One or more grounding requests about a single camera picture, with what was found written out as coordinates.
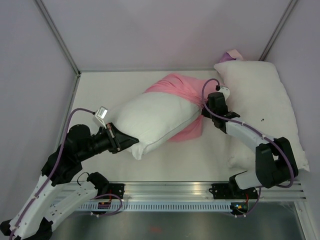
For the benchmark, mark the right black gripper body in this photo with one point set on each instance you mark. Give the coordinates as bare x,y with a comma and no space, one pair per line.
207,114

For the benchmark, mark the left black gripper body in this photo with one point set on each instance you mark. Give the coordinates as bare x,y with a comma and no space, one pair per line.
99,144

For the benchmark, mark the pink pillowcase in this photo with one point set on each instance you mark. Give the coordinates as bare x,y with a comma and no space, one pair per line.
190,89

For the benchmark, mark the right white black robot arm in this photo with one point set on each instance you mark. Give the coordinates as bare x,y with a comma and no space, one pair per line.
274,164

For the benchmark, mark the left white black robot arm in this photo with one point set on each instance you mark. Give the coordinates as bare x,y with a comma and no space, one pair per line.
39,217

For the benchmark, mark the large white bare pillow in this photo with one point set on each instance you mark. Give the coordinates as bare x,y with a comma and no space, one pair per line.
261,100

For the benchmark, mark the pink purple cloth behind pillow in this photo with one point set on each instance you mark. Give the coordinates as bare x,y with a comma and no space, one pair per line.
231,55

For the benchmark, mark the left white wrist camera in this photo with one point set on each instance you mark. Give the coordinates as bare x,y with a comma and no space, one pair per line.
100,115

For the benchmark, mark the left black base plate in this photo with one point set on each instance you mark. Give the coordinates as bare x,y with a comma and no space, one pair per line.
117,189

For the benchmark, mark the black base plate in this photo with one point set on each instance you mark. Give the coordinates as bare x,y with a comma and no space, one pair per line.
117,189
222,191

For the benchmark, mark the aluminium mounting rail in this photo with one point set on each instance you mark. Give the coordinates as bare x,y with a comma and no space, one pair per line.
198,191

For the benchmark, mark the white slotted cable duct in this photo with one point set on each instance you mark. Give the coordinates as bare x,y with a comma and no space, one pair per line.
153,206

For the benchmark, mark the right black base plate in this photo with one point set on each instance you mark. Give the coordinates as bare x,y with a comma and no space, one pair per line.
222,191

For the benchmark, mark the right aluminium corner post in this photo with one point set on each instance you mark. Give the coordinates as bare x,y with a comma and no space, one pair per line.
292,4

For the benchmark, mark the aluminium corner post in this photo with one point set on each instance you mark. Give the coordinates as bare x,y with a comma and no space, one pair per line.
292,4
57,36

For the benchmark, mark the left aluminium corner post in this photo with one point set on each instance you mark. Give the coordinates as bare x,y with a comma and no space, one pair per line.
57,36

